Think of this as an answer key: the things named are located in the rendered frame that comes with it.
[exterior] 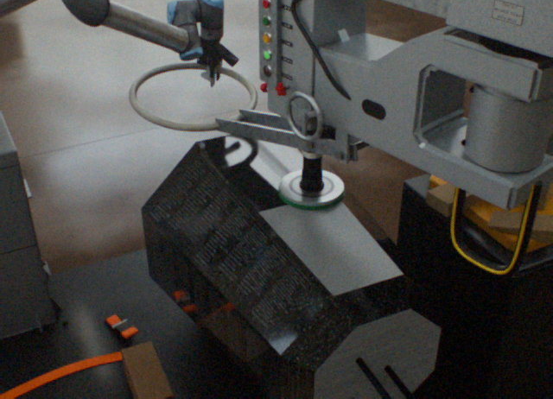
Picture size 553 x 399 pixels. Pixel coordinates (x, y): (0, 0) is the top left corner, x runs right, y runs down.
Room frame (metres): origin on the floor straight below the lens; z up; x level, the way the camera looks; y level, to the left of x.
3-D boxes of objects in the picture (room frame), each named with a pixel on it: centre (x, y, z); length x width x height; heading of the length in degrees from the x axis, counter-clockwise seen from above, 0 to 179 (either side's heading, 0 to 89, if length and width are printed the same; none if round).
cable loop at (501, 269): (1.50, -0.54, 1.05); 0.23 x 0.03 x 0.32; 42
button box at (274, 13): (1.98, 0.02, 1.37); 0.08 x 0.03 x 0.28; 42
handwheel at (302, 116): (1.83, -0.10, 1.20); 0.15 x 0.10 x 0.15; 42
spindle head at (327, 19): (1.94, -0.16, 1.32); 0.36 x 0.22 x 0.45; 42
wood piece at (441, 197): (2.01, -0.60, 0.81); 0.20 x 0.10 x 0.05; 125
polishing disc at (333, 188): (2.00, -0.11, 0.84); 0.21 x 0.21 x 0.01
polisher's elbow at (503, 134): (1.51, -0.54, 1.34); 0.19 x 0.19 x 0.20
